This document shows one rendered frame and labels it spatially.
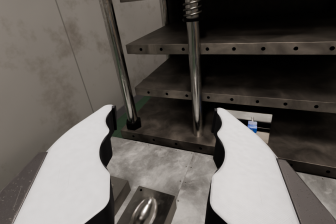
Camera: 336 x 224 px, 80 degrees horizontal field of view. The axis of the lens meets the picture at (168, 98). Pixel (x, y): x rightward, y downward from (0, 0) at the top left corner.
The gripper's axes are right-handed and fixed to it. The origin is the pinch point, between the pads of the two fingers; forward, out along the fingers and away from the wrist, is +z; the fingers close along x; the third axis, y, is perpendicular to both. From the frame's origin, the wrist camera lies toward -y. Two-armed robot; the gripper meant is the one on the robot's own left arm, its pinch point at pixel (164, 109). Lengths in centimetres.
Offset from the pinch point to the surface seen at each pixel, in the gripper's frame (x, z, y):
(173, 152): 4, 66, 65
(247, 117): 40, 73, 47
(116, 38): -26, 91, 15
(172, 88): 3, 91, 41
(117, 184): -19, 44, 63
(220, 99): 26, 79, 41
